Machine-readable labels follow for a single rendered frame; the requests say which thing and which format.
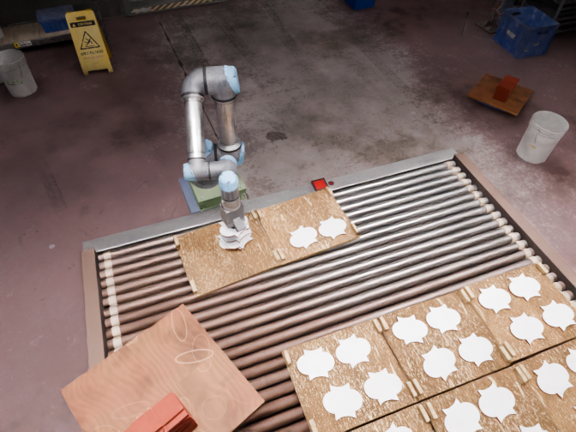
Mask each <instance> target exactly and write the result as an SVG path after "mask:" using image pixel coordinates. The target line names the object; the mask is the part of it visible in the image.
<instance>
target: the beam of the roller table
mask: <svg viewBox="0 0 576 432"><path fill-rule="evenodd" d="M456 153H457V152H456V151H455V150H454V149H453V148H448V149H445V150H441V151H438V152H434V153H428V154H425V155H422V156H418V157H415V158H411V159H405V160H401V161H398V162H394V163H391V164H387V165H382V166H378V167H375V168H371V169H368V170H364V171H358V172H354V173H351V174H347V175H344V176H341V177H335V178H331V179H328V180H326V182H327V184H328V182H329V181H332V182H334V185H329V184H328V186H329V188H330V190H332V192H336V191H339V190H342V189H348V188H352V187H355V186H358V185H362V184H366V183H371V182H374V181H378V180H382V179H385V178H388V177H394V176H398V175H400V174H404V173H407V172H411V171H416V170H420V169H423V168H427V167H430V166H433V165H439V164H443V163H444V162H448V161H452V159H453V156H454V154H456ZM313 192H315V189H314V188H313V186H312V184H307V185H304V186H301V187H297V188H294V189H288V190H284V191H280V192H277V193H273V194H270V195H264V196H261V197H257V198H254V199H250V200H246V201H241V202H242V204H243V208H244V213H249V212H250V210H252V209H254V211H256V209H258V208H259V209H262V208H265V207H270V206H272V205H275V204H279V203H281V202H284V201H288V200H291V199H294V198H297V197H300V196H303V195H307V194H310V193H313ZM222 221H223V220H222V219H221V213H220V207H217V208H214V209H210V210H206V211H203V212H199V213H193V214H190V215H186V216H182V217H180V218H176V219H170V220H166V221H163V222H159V223H156V224H152V225H146V226H142V227H140V228H136V229H133V230H129V231H123V232H119V233H116V234H112V235H109V236H105V237H100V238H96V239H93V240H89V241H86V242H83V243H82V246H83V251H84V250H88V249H95V250H96V252H97V254H102V253H104V252H106V251H109V250H110V251H112V250H115V249H120V248H124V247H128V246H131V245H135V244H138V243H144V242H147V241H151V240H154V239H157V238H161V237H166V236H170V235H173V234H177V233H180V232H183V231H189V230H193V229H196V228H199V227H202V226H206V225H212V224H215V223H218V222H222Z"/></svg>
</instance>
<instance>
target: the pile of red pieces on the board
mask: <svg viewBox="0 0 576 432"><path fill-rule="evenodd" d="M197 426H198V425H197V422H196V420H194V418H193V417H192V416H191V414H190V413H189V411H188V410H187V409H186V407H185V406H184V405H183V403H182V402H181V400H180V399H179V398H178V396H176V394H174V393H172V392H169V393H168V394H167V395H166V396H164V398H162V400H160V401H159V402H158V403H157V404H156V405H154V406H153V407H152V409H151V408H150V409H149V410H148V411H146V412H145V413H144V414H142V415H141V416H140V417H139V418H137V419H136V420H135V421H134V422H132V424H130V426H129V427H128V428H127V429H126V430H124V432H191V431H192V430H194V429H195V428H196V427H197Z"/></svg>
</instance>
